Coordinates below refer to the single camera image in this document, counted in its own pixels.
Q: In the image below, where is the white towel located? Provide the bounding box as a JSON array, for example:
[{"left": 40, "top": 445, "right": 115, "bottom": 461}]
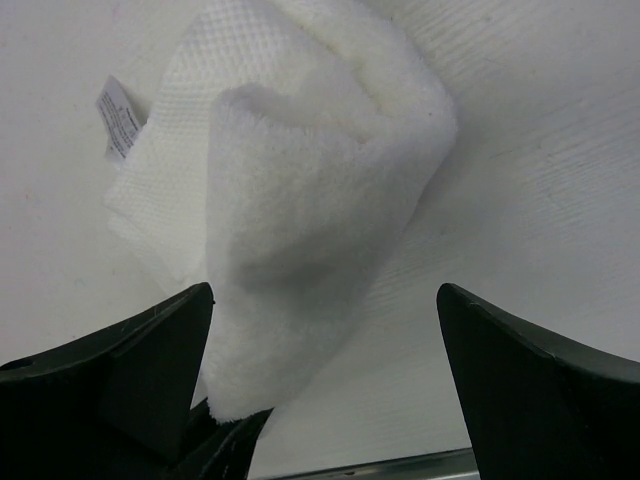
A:
[{"left": 105, "top": 1, "right": 457, "bottom": 421}]

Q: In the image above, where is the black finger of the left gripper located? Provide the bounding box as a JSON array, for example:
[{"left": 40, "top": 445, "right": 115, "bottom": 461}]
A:
[{"left": 169, "top": 400, "right": 272, "bottom": 480}]

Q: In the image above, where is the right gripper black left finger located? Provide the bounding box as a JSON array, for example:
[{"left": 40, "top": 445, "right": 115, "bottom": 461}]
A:
[{"left": 1, "top": 283, "right": 214, "bottom": 479}]

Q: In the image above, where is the aluminium mounting rail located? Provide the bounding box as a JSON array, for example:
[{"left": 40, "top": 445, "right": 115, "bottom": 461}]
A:
[{"left": 261, "top": 448, "right": 481, "bottom": 480}]

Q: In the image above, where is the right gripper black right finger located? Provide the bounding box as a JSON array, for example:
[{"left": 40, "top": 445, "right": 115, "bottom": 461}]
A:
[{"left": 436, "top": 284, "right": 639, "bottom": 479}]

